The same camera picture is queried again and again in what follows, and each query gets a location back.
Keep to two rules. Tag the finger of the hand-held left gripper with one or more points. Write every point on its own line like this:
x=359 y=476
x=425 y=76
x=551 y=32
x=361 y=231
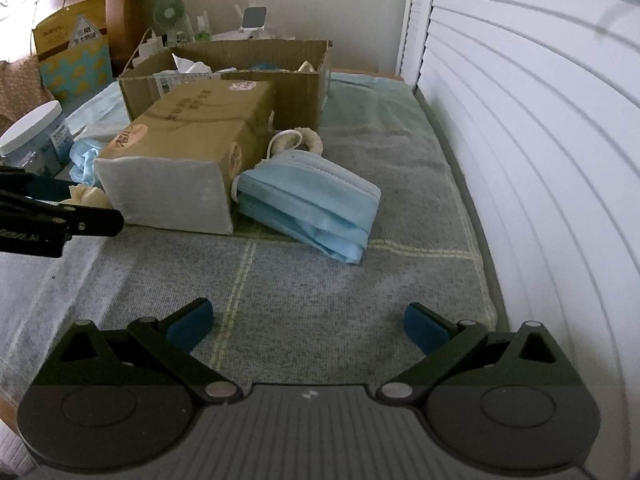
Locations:
x=47 y=187
x=95 y=222

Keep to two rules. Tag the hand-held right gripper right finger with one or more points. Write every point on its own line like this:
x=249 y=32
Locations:
x=425 y=332

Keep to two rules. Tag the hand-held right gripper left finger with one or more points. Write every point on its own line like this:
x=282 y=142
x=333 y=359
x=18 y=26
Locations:
x=192 y=325

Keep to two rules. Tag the cream cloth scrunchie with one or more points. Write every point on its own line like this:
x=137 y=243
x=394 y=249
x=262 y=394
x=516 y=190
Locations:
x=92 y=196

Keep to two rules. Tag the blue face mask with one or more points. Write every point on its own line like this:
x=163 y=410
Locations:
x=265 y=66
x=85 y=165

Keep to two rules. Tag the brown cardboard box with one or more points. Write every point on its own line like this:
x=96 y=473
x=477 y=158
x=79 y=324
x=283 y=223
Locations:
x=300 y=95

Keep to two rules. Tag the clear jar with white lid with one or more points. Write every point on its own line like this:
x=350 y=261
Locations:
x=30 y=120

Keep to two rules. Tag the brown floral cloth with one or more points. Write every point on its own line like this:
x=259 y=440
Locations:
x=20 y=90

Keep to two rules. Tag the yellow and teal packet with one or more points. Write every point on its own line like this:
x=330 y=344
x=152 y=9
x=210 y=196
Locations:
x=75 y=70

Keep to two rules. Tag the brown paper tissue pack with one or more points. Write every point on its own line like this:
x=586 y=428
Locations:
x=190 y=130

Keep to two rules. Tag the wooden headboard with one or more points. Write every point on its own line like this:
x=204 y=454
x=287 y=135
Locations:
x=120 y=5

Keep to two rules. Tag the small green desk fan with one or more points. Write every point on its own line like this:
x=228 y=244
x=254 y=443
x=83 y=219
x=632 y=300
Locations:
x=167 y=12

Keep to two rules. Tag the white louvre closet door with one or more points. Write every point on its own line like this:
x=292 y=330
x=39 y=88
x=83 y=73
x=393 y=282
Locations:
x=550 y=135
x=417 y=20

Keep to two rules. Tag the small white screen device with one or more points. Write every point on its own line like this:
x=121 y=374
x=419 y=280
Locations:
x=254 y=17

